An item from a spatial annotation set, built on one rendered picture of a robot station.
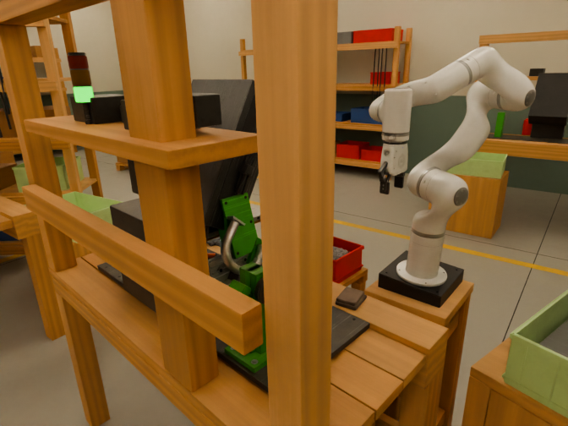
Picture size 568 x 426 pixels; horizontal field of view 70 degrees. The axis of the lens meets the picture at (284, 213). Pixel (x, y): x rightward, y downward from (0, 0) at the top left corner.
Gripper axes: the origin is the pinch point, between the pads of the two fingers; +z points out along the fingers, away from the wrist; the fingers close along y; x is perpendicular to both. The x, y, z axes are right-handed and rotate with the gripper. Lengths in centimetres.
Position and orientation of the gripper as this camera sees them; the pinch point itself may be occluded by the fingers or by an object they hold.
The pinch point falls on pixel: (391, 188)
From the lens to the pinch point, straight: 139.4
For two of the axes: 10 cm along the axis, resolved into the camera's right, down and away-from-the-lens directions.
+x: -7.2, -2.2, 6.6
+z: 0.2, 9.4, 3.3
